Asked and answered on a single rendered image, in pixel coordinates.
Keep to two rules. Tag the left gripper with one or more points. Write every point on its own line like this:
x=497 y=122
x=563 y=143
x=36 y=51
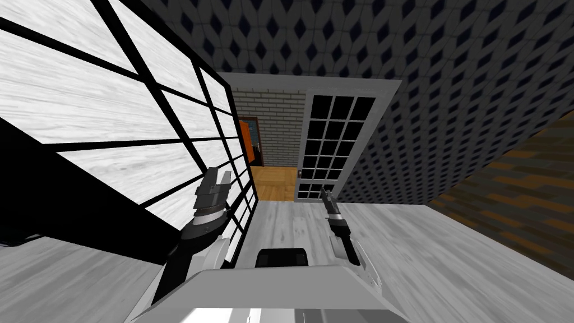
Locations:
x=211 y=196

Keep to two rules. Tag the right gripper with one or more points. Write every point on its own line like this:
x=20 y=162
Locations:
x=334 y=211

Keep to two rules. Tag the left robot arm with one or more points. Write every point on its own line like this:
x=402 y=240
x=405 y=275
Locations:
x=197 y=233

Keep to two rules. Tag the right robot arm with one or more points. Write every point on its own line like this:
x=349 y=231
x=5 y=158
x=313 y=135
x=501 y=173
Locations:
x=344 y=237

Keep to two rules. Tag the orange door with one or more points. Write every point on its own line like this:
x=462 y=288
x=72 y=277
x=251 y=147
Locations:
x=247 y=141

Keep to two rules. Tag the white door with dark panes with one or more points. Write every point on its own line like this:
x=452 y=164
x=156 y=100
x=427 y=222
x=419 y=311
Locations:
x=344 y=148

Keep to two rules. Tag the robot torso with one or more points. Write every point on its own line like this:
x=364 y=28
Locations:
x=269 y=291

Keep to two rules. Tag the black framed white panel door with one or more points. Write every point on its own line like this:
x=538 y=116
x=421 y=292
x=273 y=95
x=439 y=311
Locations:
x=98 y=107

